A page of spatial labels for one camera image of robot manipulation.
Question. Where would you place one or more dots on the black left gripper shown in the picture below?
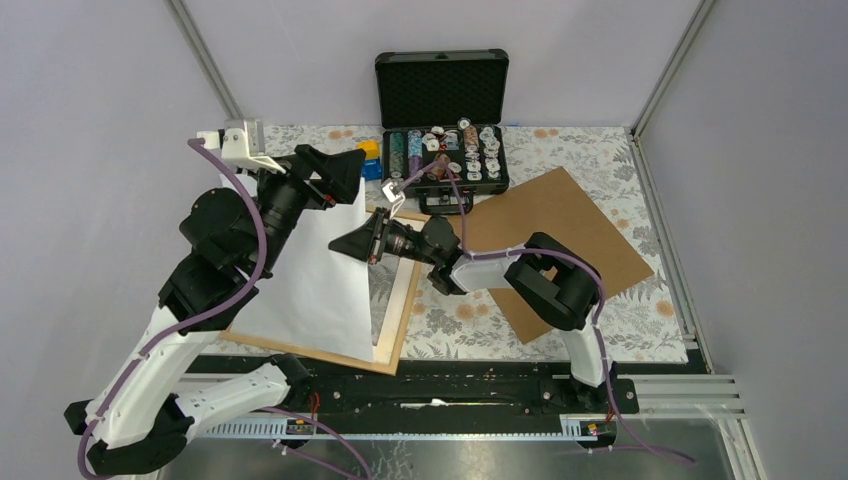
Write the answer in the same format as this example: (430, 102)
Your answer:
(340, 176)

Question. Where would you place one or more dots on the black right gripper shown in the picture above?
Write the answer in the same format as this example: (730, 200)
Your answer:
(364, 242)

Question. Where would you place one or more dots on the light wooden picture frame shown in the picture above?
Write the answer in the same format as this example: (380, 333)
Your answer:
(392, 285)

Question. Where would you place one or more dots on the mountain sunset photo print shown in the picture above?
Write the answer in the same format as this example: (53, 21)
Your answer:
(317, 300)

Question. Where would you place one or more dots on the brown frame backing board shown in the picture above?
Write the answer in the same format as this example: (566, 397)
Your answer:
(555, 204)

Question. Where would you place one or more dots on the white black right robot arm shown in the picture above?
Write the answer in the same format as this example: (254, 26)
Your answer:
(559, 287)

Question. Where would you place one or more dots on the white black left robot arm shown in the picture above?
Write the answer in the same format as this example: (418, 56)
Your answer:
(140, 423)

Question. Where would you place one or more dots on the blue toy block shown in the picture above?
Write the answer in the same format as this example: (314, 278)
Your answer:
(372, 170)

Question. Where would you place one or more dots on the yellow toy block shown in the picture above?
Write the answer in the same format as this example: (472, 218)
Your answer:
(371, 149)

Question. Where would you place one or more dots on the floral patterned table cloth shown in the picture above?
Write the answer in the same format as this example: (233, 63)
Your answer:
(639, 325)

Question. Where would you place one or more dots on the black poker chip case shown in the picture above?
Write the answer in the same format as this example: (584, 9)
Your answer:
(441, 115)

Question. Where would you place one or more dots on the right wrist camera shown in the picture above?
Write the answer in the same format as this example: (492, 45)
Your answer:
(393, 190)

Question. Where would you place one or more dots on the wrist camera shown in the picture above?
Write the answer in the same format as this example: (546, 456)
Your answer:
(393, 190)
(242, 145)

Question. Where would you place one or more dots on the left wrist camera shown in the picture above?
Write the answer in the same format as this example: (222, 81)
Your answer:
(242, 145)

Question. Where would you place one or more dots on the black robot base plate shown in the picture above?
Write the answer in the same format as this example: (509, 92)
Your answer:
(445, 397)

